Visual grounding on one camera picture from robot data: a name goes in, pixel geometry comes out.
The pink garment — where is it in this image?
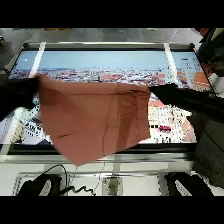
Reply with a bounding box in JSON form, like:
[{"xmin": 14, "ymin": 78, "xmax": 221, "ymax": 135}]
[{"xmin": 34, "ymin": 73, "xmax": 153, "ymax": 167}]

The grey garment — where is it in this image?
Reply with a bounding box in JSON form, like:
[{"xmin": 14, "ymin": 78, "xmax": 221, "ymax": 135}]
[{"xmin": 192, "ymin": 113, "xmax": 224, "ymax": 190}]

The dark garment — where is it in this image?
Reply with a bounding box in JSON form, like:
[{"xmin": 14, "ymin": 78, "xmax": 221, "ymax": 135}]
[{"xmin": 195, "ymin": 28, "xmax": 224, "ymax": 78}]

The black cable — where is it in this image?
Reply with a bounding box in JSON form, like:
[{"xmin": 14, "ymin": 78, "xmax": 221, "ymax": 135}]
[{"xmin": 42, "ymin": 163, "xmax": 98, "ymax": 197}]

